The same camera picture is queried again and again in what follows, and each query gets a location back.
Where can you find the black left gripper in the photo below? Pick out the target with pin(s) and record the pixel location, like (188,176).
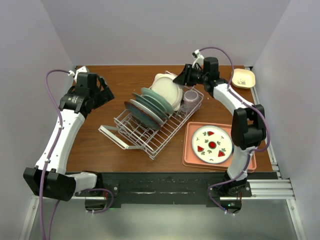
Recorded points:
(105,95)

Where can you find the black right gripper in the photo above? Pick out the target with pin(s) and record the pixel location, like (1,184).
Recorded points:
(184,78)

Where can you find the cream plate with blue swirl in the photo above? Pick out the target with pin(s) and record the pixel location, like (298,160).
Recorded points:
(163,85)

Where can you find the purple translucent measuring cup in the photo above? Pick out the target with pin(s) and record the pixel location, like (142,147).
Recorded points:
(191,99)

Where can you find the small clear glass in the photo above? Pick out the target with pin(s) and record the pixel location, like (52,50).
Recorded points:
(182,112)

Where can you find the floral plate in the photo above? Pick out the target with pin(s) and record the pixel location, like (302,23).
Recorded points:
(157,99)

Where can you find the white wire dish rack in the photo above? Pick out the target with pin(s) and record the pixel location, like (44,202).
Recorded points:
(130,134)

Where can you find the white plate with red lettering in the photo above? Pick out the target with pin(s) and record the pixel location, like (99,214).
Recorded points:
(147,117)

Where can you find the plain teal green plate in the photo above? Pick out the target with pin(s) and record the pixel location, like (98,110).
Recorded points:
(148,106)

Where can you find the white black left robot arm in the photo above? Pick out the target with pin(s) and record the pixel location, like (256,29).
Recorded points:
(48,177)

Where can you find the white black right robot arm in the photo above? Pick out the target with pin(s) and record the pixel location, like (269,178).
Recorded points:
(248,127)

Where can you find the cream square panda bowl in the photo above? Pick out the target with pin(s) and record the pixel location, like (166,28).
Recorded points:
(243,78)

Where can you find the white watermelon pattern plate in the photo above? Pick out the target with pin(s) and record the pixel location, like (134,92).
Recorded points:
(212,144)

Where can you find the pink plastic tray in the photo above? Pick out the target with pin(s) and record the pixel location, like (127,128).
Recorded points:
(190,159)

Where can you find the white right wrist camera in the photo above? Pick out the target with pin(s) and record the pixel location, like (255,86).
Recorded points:
(198,58)

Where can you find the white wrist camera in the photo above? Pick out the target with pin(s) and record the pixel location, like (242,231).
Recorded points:
(198,58)
(80,71)

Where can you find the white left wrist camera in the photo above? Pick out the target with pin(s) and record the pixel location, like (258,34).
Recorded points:
(80,71)

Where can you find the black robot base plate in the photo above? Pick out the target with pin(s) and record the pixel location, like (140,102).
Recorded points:
(169,188)

